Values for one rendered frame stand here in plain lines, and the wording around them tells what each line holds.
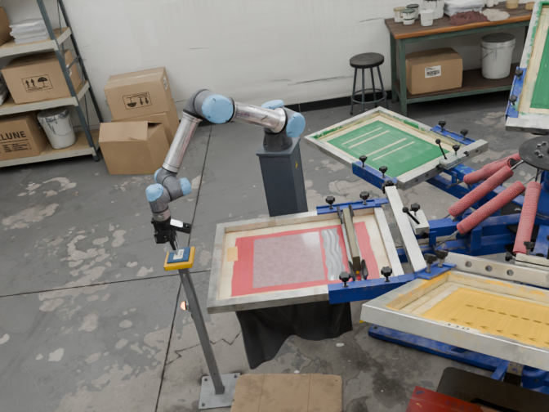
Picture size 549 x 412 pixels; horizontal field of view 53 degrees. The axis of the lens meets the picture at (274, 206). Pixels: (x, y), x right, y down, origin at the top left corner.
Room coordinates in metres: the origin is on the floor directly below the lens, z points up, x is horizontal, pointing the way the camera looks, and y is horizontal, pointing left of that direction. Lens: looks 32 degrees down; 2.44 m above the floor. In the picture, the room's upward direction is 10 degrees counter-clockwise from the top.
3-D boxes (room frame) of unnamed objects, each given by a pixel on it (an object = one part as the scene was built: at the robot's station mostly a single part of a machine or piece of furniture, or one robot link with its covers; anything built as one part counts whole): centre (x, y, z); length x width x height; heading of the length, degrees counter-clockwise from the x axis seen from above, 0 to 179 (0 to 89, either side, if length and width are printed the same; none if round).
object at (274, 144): (2.54, -0.07, 1.25); 0.15 x 0.15 x 0.10
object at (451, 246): (1.88, -0.51, 0.89); 1.24 x 0.06 x 0.06; 85
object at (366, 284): (1.62, -0.30, 0.97); 0.30 x 0.05 x 0.07; 85
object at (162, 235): (2.08, 0.50, 1.12); 0.09 x 0.08 x 0.12; 86
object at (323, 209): (2.17, -0.34, 0.97); 0.30 x 0.05 x 0.07; 85
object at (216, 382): (2.08, 0.47, 0.48); 0.22 x 0.22 x 0.96; 85
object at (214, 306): (1.91, -0.08, 0.97); 0.79 x 0.58 x 0.04; 85
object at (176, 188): (2.14, 0.41, 1.27); 0.11 x 0.11 x 0.08; 29
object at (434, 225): (1.87, -0.64, 1.02); 0.17 x 0.06 x 0.05; 85
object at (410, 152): (2.65, -0.74, 1.05); 1.08 x 0.61 x 0.23; 25
